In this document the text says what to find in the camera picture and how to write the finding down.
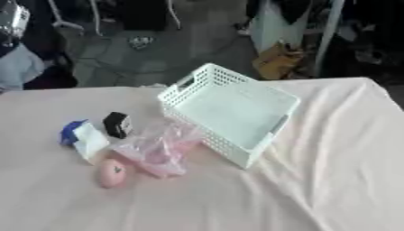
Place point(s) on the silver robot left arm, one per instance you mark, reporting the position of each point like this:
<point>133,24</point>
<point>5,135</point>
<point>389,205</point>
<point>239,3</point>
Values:
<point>13,19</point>

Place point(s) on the small black box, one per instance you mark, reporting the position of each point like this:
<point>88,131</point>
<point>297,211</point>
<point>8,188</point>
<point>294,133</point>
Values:
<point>117,124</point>

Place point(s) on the white plastic lattice basket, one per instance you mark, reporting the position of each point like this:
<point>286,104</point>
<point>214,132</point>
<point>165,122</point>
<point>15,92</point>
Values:
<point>237,115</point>

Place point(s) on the clear pink plastic bag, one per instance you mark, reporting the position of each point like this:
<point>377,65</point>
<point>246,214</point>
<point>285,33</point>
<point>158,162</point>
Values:
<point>158,149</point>

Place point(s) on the yellow-brown bag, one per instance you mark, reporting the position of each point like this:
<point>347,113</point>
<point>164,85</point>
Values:
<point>278,60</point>

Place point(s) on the pink egg-shaped toy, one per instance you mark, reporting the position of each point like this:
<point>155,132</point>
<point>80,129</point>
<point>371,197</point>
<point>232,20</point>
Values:
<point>111,174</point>

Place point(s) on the white hanging cloth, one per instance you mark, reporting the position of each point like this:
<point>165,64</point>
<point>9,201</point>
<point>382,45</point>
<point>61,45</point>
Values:
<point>276,28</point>

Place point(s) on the white and blue packet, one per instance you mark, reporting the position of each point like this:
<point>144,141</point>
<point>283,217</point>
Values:
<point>87,140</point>

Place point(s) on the white tripod leg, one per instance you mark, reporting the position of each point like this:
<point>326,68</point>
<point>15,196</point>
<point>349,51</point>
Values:
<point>327,37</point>

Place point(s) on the pale blue cloth bundle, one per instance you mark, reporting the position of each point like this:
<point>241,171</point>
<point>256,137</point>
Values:
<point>18,69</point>

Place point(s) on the white chair frame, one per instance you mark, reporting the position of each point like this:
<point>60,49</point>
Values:
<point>73,21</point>

